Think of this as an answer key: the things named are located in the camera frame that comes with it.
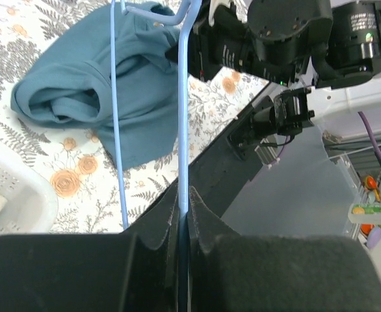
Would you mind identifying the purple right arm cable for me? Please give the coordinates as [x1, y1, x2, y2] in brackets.
[358, 111, 381, 175]

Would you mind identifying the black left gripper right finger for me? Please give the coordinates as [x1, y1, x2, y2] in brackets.
[188, 188, 381, 311]

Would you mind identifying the white basket on left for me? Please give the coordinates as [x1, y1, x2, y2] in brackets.
[0, 142, 59, 235]

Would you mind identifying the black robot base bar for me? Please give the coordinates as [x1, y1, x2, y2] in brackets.
[122, 87, 317, 235]

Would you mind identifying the teal blue tank top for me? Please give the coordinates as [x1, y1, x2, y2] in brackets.
[10, 5, 179, 169]

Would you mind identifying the blue wire hanger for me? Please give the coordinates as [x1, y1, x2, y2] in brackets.
[110, 0, 202, 311]

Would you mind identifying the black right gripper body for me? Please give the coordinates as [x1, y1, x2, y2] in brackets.
[164, 0, 311, 85]

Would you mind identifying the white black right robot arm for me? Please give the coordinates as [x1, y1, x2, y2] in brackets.
[186, 1, 381, 138]

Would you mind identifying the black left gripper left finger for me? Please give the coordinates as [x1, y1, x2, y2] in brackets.
[0, 187, 179, 311]

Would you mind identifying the floral patterned table mat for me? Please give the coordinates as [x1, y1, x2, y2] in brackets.
[0, 1, 268, 233]

